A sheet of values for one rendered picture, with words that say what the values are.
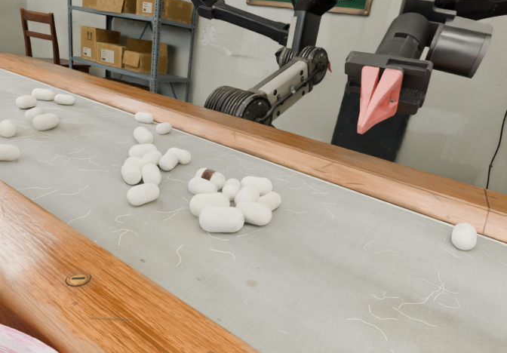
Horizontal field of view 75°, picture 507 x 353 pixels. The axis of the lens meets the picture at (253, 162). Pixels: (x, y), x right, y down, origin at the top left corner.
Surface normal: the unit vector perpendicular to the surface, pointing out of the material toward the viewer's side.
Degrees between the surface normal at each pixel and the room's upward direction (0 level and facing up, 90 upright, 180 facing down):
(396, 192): 45
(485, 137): 90
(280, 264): 0
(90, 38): 90
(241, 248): 0
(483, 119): 90
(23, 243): 0
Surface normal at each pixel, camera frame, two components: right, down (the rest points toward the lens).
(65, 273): 0.16, -0.93
